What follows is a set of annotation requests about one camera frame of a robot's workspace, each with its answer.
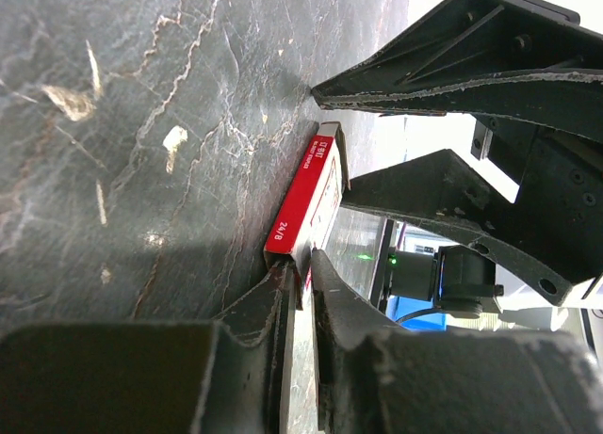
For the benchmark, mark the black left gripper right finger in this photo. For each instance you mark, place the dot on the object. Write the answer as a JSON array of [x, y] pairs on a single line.
[[373, 376]]

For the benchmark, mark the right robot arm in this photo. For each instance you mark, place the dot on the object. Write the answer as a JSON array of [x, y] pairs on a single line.
[[459, 280]]

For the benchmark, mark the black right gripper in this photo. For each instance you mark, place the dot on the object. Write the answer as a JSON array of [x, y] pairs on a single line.
[[521, 60]]

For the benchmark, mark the red white staple box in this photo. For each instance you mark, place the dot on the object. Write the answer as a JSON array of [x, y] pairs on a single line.
[[307, 214]]

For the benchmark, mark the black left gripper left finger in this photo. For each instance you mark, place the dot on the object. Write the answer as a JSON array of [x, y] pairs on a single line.
[[230, 374]]

